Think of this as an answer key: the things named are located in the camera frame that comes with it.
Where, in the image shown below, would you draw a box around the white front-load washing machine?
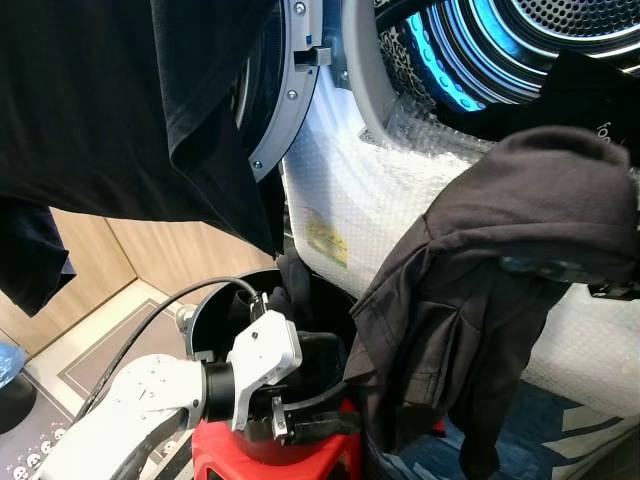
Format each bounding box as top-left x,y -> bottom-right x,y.
280,0 -> 640,421

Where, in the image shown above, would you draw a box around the black t-shirt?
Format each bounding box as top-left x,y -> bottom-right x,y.
0,0 -> 301,317

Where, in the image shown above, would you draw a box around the black round laundry bucket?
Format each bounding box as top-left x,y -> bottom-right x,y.
188,268 -> 367,467

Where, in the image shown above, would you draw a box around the blue-lit steel washer drum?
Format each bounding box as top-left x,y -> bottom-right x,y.
375,0 -> 640,113

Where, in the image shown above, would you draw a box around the black clothes in bucket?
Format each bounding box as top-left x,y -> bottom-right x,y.
265,250 -> 347,401

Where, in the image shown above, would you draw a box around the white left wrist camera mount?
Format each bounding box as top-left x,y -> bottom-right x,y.
228,310 -> 303,431

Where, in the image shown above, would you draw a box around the yellow washer sticker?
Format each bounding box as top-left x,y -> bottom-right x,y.
305,208 -> 350,269

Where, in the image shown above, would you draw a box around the grey round washer door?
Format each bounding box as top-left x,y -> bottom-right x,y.
235,0 -> 333,184

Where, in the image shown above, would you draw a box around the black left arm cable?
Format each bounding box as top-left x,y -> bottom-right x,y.
75,277 -> 267,423

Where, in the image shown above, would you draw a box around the dark brown garment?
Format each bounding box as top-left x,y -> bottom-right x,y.
345,125 -> 640,480

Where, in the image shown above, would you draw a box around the red plastic stool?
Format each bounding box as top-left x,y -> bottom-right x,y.
190,400 -> 367,480

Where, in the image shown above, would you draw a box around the black garment with white print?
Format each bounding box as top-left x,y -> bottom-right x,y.
438,50 -> 640,167

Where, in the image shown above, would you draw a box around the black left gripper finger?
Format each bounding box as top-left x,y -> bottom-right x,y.
314,408 -> 363,441
298,334 -> 347,377

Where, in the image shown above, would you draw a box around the blue and black round object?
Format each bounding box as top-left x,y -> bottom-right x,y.
0,342 -> 39,437

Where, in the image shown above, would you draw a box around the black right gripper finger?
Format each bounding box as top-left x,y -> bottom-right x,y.
500,255 -> 601,287

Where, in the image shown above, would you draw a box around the blue patterned rug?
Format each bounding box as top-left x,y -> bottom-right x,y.
390,380 -> 640,480

